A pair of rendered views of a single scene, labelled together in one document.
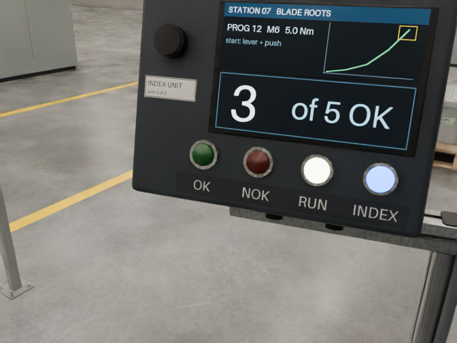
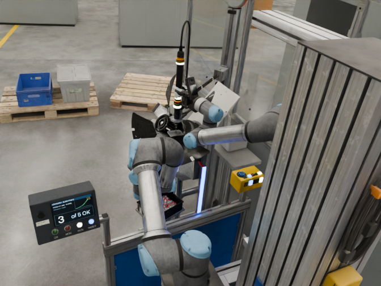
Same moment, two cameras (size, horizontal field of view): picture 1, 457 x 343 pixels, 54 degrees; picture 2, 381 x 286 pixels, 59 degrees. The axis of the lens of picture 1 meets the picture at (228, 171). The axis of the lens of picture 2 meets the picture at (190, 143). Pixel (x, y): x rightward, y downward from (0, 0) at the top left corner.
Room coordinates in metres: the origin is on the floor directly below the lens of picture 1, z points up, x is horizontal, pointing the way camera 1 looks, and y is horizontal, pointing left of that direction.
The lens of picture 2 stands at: (-0.67, 0.39, 2.23)
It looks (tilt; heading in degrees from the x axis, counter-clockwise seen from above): 33 degrees down; 312
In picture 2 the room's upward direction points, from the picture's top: 5 degrees clockwise
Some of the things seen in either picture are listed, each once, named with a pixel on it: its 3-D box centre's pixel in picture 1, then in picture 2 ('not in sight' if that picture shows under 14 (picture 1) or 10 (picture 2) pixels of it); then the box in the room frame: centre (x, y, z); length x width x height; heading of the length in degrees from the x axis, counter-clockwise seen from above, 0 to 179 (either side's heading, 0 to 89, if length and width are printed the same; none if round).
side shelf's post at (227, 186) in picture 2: not in sight; (225, 196); (0.49, -1.39, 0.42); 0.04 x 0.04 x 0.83; 72
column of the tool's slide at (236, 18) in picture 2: not in sight; (218, 126); (0.76, -1.52, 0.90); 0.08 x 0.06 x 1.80; 17
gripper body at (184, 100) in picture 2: not in sight; (191, 100); (0.43, -0.82, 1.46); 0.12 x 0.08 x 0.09; 172
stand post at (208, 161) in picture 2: not in sight; (203, 185); (0.57, -1.19, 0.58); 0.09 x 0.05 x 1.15; 162
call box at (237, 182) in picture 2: not in sight; (246, 179); (0.11, -1.00, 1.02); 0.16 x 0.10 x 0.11; 72
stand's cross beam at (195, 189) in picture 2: not in sight; (190, 191); (0.61, -1.08, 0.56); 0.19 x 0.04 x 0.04; 72
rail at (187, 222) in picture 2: not in sight; (183, 224); (0.24, -0.63, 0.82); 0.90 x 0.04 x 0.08; 72
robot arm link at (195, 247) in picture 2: not in sight; (193, 251); (-0.13, -0.28, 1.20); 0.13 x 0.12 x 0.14; 60
